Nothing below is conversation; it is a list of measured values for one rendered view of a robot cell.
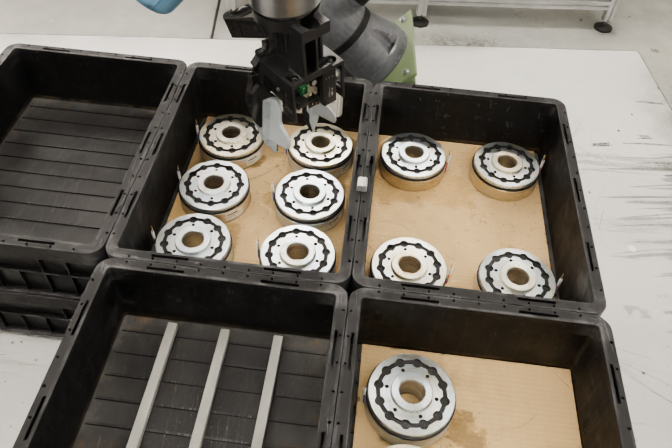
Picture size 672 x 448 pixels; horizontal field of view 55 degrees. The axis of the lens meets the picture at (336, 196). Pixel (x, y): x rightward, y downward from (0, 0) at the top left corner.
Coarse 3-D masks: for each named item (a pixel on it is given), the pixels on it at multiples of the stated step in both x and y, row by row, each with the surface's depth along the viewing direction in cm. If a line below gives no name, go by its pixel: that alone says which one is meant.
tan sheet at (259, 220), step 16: (288, 128) 108; (192, 160) 102; (272, 160) 103; (352, 160) 104; (256, 176) 100; (272, 176) 100; (256, 192) 98; (176, 208) 95; (256, 208) 96; (272, 208) 96; (240, 224) 93; (256, 224) 94; (272, 224) 94; (240, 240) 91; (256, 240) 92; (336, 240) 92; (240, 256) 90; (256, 256) 90; (336, 256) 90; (336, 272) 88
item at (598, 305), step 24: (456, 96) 101; (480, 96) 100; (504, 96) 101; (528, 96) 101; (576, 168) 90; (576, 192) 89; (360, 216) 82; (576, 216) 84; (360, 240) 80; (360, 264) 77; (384, 288) 75; (408, 288) 75; (432, 288) 75; (456, 288) 75; (600, 288) 76; (576, 312) 74; (600, 312) 74
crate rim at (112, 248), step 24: (192, 72) 101; (240, 72) 102; (168, 120) 93; (360, 120) 95; (360, 144) 91; (144, 168) 86; (360, 168) 88; (360, 192) 85; (120, 216) 80; (120, 240) 78; (192, 264) 76; (216, 264) 76; (240, 264) 76
